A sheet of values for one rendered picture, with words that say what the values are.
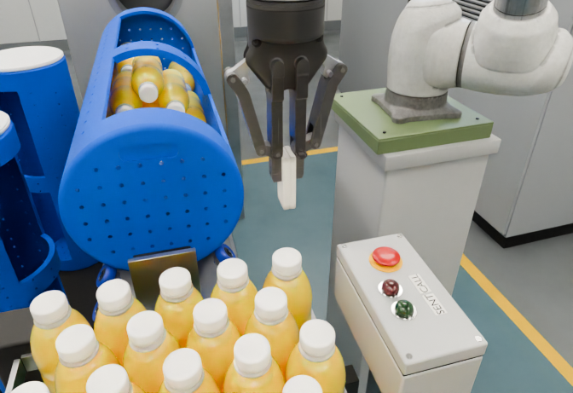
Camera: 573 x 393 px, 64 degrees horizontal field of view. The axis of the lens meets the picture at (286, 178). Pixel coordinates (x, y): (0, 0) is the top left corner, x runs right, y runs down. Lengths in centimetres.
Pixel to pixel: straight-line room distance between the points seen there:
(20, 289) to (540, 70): 139
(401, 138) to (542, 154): 130
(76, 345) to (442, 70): 92
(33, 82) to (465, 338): 156
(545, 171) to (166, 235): 193
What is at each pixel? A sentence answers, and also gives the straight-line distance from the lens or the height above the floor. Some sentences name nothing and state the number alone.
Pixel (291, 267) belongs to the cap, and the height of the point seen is 110.
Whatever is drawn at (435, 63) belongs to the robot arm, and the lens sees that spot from 113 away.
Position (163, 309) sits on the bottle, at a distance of 61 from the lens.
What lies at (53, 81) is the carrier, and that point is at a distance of 181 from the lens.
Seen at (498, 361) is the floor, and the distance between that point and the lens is 205.
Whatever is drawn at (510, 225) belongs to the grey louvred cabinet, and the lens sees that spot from 247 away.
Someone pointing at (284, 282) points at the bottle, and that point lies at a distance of 62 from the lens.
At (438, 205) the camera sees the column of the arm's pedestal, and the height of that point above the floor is 82.
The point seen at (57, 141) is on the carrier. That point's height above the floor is 75.
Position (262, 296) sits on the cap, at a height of 111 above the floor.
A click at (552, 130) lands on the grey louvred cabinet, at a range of 228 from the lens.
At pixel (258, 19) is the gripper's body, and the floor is 142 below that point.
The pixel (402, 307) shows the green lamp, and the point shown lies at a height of 111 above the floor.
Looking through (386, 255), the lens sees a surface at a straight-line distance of 62.
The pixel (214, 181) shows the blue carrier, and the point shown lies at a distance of 74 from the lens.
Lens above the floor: 151
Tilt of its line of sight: 32 degrees down
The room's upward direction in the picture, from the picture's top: straight up
